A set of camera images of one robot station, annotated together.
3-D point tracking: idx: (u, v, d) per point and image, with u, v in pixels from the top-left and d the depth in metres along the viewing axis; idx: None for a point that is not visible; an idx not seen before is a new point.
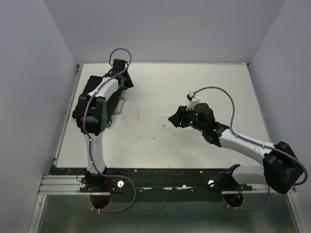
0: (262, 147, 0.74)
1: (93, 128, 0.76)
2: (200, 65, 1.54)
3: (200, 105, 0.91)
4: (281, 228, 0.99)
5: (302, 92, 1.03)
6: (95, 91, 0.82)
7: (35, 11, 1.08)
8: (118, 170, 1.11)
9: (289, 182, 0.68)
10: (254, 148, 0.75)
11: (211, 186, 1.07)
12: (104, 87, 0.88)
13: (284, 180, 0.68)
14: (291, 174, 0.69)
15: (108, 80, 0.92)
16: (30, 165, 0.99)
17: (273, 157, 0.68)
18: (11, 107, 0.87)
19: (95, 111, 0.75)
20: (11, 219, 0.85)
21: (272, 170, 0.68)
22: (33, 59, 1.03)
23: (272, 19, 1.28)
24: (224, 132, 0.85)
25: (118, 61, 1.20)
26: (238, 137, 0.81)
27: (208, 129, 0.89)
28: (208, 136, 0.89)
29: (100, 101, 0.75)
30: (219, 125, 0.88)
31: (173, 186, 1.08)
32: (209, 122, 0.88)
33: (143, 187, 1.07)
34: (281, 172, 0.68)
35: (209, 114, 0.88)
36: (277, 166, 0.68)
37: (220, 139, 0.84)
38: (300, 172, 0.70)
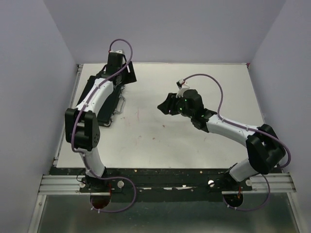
0: (246, 130, 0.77)
1: (84, 144, 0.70)
2: (200, 65, 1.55)
3: (189, 91, 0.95)
4: (282, 228, 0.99)
5: (302, 91, 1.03)
6: (84, 104, 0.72)
7: (36, 12, 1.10)
8: (118, 170, 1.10)
9: (272, 163, 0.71)
10: (239, 131, 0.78)
11: (211, 186, 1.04)
12: (95, 96, 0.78)
13: (267, 160, 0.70)
14: (273, 155, 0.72)
15: (100, 85, 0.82)
16: (30, 165, 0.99)
17: (257, 138, 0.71)
18: (11, 106, 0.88)
19: (85, 128, 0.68)
20: (11, 219, 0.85)
21: (255, 151, 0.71)
22: (33, 60, 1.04)
23: (270, 19, 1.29)
24: (212, 117, 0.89)
25: (113, 54, 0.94)
26: (224, 121, 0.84)
27: (197, 115, 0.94)
28: (197, 122, 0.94)
29: (90, 117, 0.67)
30: (207, 112, 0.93)
31: (173, 186, 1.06)
32: (198, 108, 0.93)
33: (143, 187, 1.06)
34: (264, 153, 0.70)
35: (198, 101, 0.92)
36: (261, 147, 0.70)
37: (207, 124, 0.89)
38: (281, 154, 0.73)
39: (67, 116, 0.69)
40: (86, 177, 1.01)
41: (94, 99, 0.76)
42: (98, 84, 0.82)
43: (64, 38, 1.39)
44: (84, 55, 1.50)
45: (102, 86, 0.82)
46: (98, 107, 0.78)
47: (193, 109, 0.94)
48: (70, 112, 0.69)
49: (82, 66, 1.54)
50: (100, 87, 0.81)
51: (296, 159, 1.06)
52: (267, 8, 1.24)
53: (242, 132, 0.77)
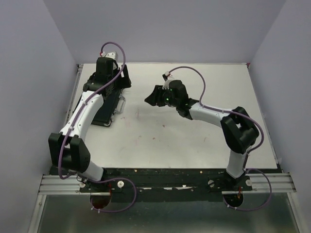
0: (222, 112, 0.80)
1: (73, 168, 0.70)
2: (200, 64, 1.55)
3: (174, 81, 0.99)
4: (282, 228, 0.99)
5: (302, 91, 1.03)
6: (69, 128, 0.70)
7: (36, 12, 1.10)
8: (118, 170, 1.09)
9: (245, 142, 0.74)
10: (215, 114, 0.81)
11: (211, 186, 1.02)
12: (82, 115, 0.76)
13: (239, 139, 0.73)
14: (247, 135, 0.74)
15: (87, 101, 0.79)
16: (30, 165, 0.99)
17: (229, 118, 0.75)
18: (11, 106, 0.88)
19: (72, 154, 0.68)
20: (11, 219, 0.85)
21: (228, 131, 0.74)
22: (33, 60, 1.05)
23: (270, 19, 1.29)
24: (194, 105, 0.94)
25: (102, 61, 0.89)
26: (204, 107, 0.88)
27: (181, 104, 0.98)
28: (181, 110, 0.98)
29: (75, 142, 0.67)
30: (191, 100, 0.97)
31: (173, 186, 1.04)
32: (182, 97, 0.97)
33: (143, 187, 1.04)
34: (236, 132, 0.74)
35: (182, 90, 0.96)
36: (233, 126, 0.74)
37: (190, 111, 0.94)
38: (255, 133, 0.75)
39: (52, 141, 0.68)
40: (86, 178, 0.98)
41: (80, 120, 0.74)
42: (85, 100, 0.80)
43: (64, 38, 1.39)
44: (84, 55, 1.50)
45: (90, 102, 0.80)
46: (86, 127, 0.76)
47: (178, 98, 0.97)
48: (54, 137, 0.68)
49: (82, 66, 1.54)
50: (87, 104, 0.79)
51: (296, 159, 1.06)
52: (267, 8, 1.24)
53: (217, 114, 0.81)
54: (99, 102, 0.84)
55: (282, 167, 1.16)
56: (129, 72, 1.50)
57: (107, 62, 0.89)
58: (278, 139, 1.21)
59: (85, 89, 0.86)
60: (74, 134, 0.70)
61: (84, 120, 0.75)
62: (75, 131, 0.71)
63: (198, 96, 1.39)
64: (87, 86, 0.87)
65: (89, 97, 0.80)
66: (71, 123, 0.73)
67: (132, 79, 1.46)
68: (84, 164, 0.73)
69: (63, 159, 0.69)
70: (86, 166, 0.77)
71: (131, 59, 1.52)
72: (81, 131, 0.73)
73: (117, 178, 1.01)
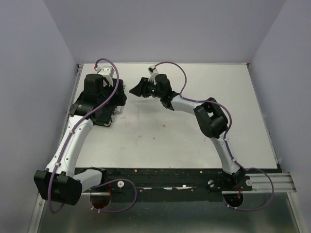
0: (196, 103, 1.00)
1: (63, 201, 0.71)
2: (200, 64, 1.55)
3: (160, 75, 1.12)
4: (281, 228, 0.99)
5: (301, 91, 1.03)
6: (56, 165, 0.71)
7: (36, 12, 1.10)
8: (118, 170, 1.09)
9: (215, 126, 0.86)
10: (191, 104, 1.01)
11: (211, 186, 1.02)
12: (68, 149, 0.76)
13: (209, 124, 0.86)
14: (217, 121, 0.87)
15: (74, 130, 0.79)
16: (30, 165, 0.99)
17: (200, 107, 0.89)
18: (12, 106, 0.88)
19: (60, 191, 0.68)
20: (11, 219, 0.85)
21: (199, 117, 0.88)
22: (33, 60, 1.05)
23: (270, 19, 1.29)
24: (175, 97, 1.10)
25: (91, 81, 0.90)
26: (183, 98, 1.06)
27: (164, 97, 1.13)
28: (164, 101, 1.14)
29: (63, 181, 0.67)
30: (173, 93, 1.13)
31: (173, 186, 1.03)
32: (166, 91, 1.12)
33: (143, 187, 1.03)
34: (206, 118, 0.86)
35: (166, 83, 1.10)
36: (203, 113, 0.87)
37: (171, 102, 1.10)
38: (224, 120, 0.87)
39: (39, 180, 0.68)
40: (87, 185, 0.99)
41: (67, 153, 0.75)
42: (72, 128, 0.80)
43: (64, 38, 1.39)
44: (84, 55, 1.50)
45: (77, 129, 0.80)
46: (74, 158, 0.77)
47: (162, 91, 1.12)
48: (41, 174, 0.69)
49: (82, 66, 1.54)
50: (74, 132, 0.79)
51: (295, 159, 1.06)
52: (267, 8, 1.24)
53: (193, 105, 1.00)
54: (87, 127, 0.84)
55: (282, 168, 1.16)
56: (129, 72, 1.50)
57: (96, 81, 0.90)
58: (278, 140, 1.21)
59: (72, 112, 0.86)
60: (61, 171, 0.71)
61: (71, 153, 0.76)
62: (61, 166, 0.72)
63: (198, 96, 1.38)
64: (74, 109, 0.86)
65: (76, 125, 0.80)
66: (58, 158, 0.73)
67: (132, 79, 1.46)
68: (76, 197, 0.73)
69: (52, 192, 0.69)
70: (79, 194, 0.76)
71: (131, 59, 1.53)
72: (69, 165, 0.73)
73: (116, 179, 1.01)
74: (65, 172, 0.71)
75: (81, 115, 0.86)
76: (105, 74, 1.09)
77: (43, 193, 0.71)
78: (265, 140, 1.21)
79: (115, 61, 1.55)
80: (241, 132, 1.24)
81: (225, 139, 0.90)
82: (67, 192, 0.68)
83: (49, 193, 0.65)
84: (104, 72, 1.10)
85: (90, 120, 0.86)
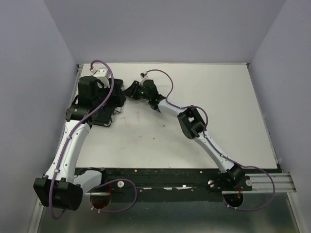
0: (180, 109, 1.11)
1: (65, 207, 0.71)
2: (200, 64, 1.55)
3: (147, 81, 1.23)
4: (282, 228, 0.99)
5: (302, 91, 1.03)
6: (55, 172, 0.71)
7: (35, 11, 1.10)
8: (118, 170, 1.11)
9: (193, 130, 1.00)
10: (175, 109, 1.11)
11: (211, 186, 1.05)
12: (66, 156, 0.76)
13: (189, 127, 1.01)
14: (196, 125, 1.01)
15: (71, 135, 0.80)
16: (30, 165, 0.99)
17: (182, 113, 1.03)
18: (11, 106, 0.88)
19: (61, 196, 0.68)
20: (11, 219, 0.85)
21: (181, 122, 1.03)
22: (33, 60, 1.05)
23: (271, 18, 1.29)
24: (161, 101, 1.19)
25: (85, 85, 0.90)
26: (168, 104, 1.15)
27: (152, 100, 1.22)
28: (152, 104, 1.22)
29: (64, 187, 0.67)
30: (160, 97, 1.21)
31: (173, 186, 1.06)
32: (154, 95, 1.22)
33: (143, 187, 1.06)
34: (186, 123, 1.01)
35: (152, 89, 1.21)
36: (184, 119, 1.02)
37: (158, 106, 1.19)
38: (203, 124, 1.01)
39: (39, 188, 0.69)
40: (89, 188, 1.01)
41: (66, 159, 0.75)
42: (69, 134, 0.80)
43: (64, 38, 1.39)
44: (84, 55, 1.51)
45: (74, 135, 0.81)
46: (73, 163, 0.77)
47: (150, 95, 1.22)
48: (40, 182, 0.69)
49: (82, 66, 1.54)
50: (71, 137, 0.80)
51: (295, 159, 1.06)
52: (267, 8, 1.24)
53: (176, 110, 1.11)
54: (84, 132, 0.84)
55: (282, 167, 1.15)
56: (129, 72, 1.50)
57: (90, 84, 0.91)
58: (278, 140, 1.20)
59: (68, 117, 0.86)
60: (60, 177, 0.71)
61: (70, 158, 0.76)
62: (60, 173, 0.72)
63: (197, 96, 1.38)
64: (70, 113, 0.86)
65: (73, 130, 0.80)
66: (56, 164, 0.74)
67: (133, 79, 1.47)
68: (77, 201, 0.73)
69: (54, 198, 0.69)
70: (81, 198, 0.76)
71: (131, 58, 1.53)
72: (68, 172, 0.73)
73: (117, 179, 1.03)
74: (65, 178, 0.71)
75: (77, 119, 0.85)
76: (99, 75, 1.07)
77: (44, 201, 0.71)
78: (265, 140, 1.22)
79: (115, 60, 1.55)
80: (241, 131, 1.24)
81: (205, 137, 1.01)
82: (69, 198, 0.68)
83: (50, 200, 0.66)
84: (99, 73, 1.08)
85: (87, 124, 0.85)
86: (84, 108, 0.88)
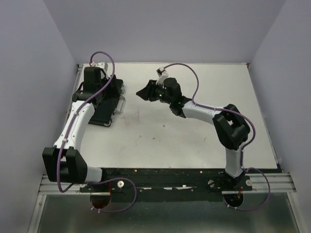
0: (214, 110, 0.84)
1: (71, 180, 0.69)
2: (200, 64, 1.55)
3: (169, 79, 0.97)
4: (282, 228, 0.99)
5: (302, 91, 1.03)
6: (63, 140, 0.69)
7: (35, 12, 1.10)
8: (118, 170, 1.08)
9: (239, 138, 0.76)
10: (208, 112, 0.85)
11: (211, 186, 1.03)
12: (74, 127, 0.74)
13: (231, 134, 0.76)
14: (239, 130, 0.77)
15: (78, 111, 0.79)
16: (30, 165, 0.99)
17: (221, 116, 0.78)
18: (12, 106, 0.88)
19: (69, 164, 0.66)
20: (12, 220, 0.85)
21: (221, 128, 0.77)
22: (33, 59, 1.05)
23: (271, 19, 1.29)
24: (186, 103, 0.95)
25: (90, 71, 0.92)
26: (197, 106, 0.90)
27: (175, 103, 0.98)
28: (174, 108, 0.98)
29: (72, 154, 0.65)
30: (185, 99, 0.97)
31: (173, 186, 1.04)
32: (177, 96, 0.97)
33: (143, 187, 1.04)
34: (229, 129, 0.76)
35: (176, 89, 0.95)
36: (224, 122, 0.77)
37: (183, 109, 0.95)
38: (246, 129, 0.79)
39: (46, 156, 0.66)
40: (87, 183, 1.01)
41: (74, 131, 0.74)
42: (76, 110, 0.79)
43: (64, 38, 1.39)
44: (84, 55, 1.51)
45: (81, 112, 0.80)
46: (79, 137, 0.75)
47: (171, 97, 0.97)
48: (48, 151, 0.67)
49: (82, 66, 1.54)
50: (78, 113, 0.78)
51: (295, 159, 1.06)
52: (267, 8, 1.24)
53: (210, 112, 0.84)
54: (90, 111, 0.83)
55: (282, 168, 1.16)
56: (129, 72, 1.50)
57: (95, 71, 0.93)
58: (278, 140, 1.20)
59: (75, 98, 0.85)
60: (69, 146, 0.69)
61: (78, 131, 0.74)
62: (69, 142, 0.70)
63: (198, 96, 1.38)
64: (76, 96, 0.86)
65: (80, 107, 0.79)
66: (64, 135, 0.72)
67: (133, 79, 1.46)
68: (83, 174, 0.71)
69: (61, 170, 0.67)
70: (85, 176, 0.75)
71: (131, 58, 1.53)
72: (76, 142, 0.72)
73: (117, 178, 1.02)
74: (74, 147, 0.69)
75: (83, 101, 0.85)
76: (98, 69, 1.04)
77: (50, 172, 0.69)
78: (265, 140, 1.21)
79: (115, 61, 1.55)
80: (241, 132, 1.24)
81: (242, 150, 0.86)
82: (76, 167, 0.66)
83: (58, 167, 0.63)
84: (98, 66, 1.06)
85: (92, 105, 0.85)
86: (89, 91, 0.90)
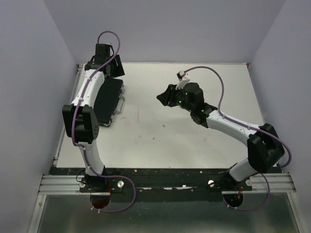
0: (248, 128, 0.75)
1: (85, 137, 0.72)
2: (200, 64, 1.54)
3: (190, 85, 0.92)
4: (282, 228, 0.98)
5: (302, 91, 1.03)
6: (79, 99, 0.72)
7: (35, 11, 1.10)
8: (118, 170, 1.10)
9: (270, 163, 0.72)
10: (240, 129, 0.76)
11: (211, 186, 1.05)
12: (88, 90, 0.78)
13: (265, 158, 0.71)
14: (272, 154, 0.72)
15: (91, 77, 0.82)
16: (30, 165, 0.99)
17: (259, 138, 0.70)
18: (12, 106, 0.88)
19: (84, 120, 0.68)
20: (11, 219, 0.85)
21: (256, 151, 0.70)
22: (33, 59, 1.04)
23: (271, 19, 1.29)
24: (212, 112, 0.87)
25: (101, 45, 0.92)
26: (225, 118, 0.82)
27: (197, 110, 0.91)
28: (196, 116, 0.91)
29: (87, 111, 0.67)
30: (207, 107, 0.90)
31: (173, 186, 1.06)
32: (198, 103, 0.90)
33: (143, 187, 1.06)
34: (265, 154, 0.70)
35: (198, 95, 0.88)
36: (261, 145, 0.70)
37: (207, 120, 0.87)
38: (279, 153, 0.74)
39: (64, 112, 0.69)
40: (85, 178, 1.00)
41: (88, 92, 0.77)
42: (89, 76, 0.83)
43: (64, 38, 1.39)
44: (84, 55, 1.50)
45: (94, 78, 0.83)
46: (93, 99, 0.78)
47: (194, 104, 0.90)
48: (66, 108, 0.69)
49: (82, 66, 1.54)
50: (92, 79, 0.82)
51: (296, 159, 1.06)
52: (267, 8, 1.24)
53: (242, 130, 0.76)
54: (101, 79, 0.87)
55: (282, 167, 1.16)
56: (129, 72, 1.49)
57: (106, 46, 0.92)
58: None
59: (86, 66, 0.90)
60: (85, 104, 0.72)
61: (92, 93, 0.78)
62: (84, 102, 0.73)
63: None
64: (88, 65, 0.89)
65: (93, 73, 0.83)
66: (80, 95, 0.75)
67: (133, 79, 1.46)
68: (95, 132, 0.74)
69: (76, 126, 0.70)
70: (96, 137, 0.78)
71: (130, 58, 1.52)
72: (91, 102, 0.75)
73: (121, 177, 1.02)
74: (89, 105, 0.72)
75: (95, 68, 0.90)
76: None
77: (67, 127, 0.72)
78: None
79: None
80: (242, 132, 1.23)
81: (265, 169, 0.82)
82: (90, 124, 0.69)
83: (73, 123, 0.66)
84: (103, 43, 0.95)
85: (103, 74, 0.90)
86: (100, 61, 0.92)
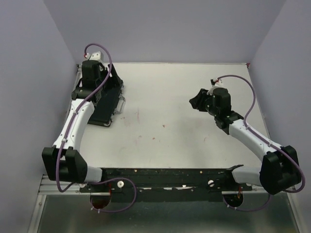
0: (268, 145, 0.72)
1: (69, 180, 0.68)
2: (200, 64, 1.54)
3: (220, 89, 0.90)
4: (282, 228, 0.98)
5: (302, 91, 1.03)
6: (63, 140, 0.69)
7: (35, 11, 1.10)
8: (118, 170, 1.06)
9: (281, 186, 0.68)
10: (260, 144, 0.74)
11: (211, 186, 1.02)
12: (73, 127, 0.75)
13: (277, 180, 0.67)
14: (286, 179, 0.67)
15: (77, 110, 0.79)
16: (30, 165, 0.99)
17: (276, 157, 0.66)
18: (12, 106, 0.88)
19: (68, 164, 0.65)
20: (11, 220, 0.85)
21: (270, 169, 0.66)
22: (33, 59, 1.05)
23: (270, 19, 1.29)
24: (237, 121, 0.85)
25: (88, 68, 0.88)
26: (248, 129, 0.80)
27: (221, 115, 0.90)
28: (220, 121, 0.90)
29: (71, 155, 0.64)
30: (233, 114, 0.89)
31: (173, 186, 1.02)
32: (224, 108, 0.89)
33: (143, 187, 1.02)
34: (278, 174, 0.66)
35: (226, 99, 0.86)
36: (277, 167, 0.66)
37: (230, 126, 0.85)
38: (294, 181, 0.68)
39: (46, 157, 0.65)
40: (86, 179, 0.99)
41: (73, 130, 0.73)
42: (75, 109, 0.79)
43: (64, 38, 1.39)
44: None
45: (80, 110, 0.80)
46: (78, 137, 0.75)
47: (219, 108, 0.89)
48: (48, 150, 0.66)
49: None
50: (77, 113, 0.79)
51: None
52: (267, 8, 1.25)
53: (262, 146, 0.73)
54: (89, 110, 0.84)
55: None
56: (129, 72, 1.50)
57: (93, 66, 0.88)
58: (279, 140, 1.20)
59: (74, 96, 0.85)
60: (69, 145, 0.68)
61: (77, 129, 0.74)
62: (68, 142, 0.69)
63: None
64: (76, 94, 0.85)
65: (79, 106, 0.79)
66: (64, 134, 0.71)
67: (133, 79, 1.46)
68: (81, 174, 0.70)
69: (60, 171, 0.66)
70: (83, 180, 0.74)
71: (130, 59, 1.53)
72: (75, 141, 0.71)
73: (117, 179, 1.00)
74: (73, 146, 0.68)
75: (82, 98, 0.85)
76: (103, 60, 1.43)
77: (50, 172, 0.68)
78: None
79: (116, 60, 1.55)
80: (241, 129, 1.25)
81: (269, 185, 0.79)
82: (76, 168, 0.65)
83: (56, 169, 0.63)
84: (94, 57, 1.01)
85: (91, 103, 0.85)
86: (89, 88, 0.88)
